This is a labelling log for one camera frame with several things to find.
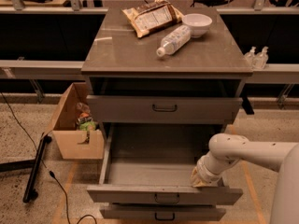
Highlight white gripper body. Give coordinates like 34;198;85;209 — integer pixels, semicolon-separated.
196;154;224;186

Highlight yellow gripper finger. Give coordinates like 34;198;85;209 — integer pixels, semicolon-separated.
190;167;214;188

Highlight grey drawer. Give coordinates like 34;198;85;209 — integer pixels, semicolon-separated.
88;124;243;205
87;95;241;124
100;204;226;221

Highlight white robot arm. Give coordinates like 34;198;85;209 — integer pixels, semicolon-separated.
191;133;299;224

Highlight grey drawer cabinet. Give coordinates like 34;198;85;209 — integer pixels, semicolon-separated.
80;6;254;161

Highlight grey bottom drawer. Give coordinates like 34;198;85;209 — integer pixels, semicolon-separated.
100;204;226;221

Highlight grey top drawer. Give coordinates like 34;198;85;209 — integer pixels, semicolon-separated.
87;95;241;124

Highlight left clear pump bottle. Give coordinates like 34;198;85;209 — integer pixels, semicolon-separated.
244;47;256;66

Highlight green snack packets in box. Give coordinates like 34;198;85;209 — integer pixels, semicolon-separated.
76;102;96;132

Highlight cardboard box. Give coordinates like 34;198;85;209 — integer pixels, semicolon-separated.
45;82;105;160

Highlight clear plastic water bottle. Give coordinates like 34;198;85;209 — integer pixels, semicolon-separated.
156;25;191;57

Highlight white bowl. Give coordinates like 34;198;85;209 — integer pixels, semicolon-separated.
182;13;212;37

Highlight black stand leg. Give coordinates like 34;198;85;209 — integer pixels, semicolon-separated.
0;135;51;203

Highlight brown snack bag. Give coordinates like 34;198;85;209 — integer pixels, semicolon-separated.
122;0;183;38

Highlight black floor cable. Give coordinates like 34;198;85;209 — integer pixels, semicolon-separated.
0;91;98;224

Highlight grey metal rail shelf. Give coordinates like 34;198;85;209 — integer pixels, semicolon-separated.
0;60;299;84

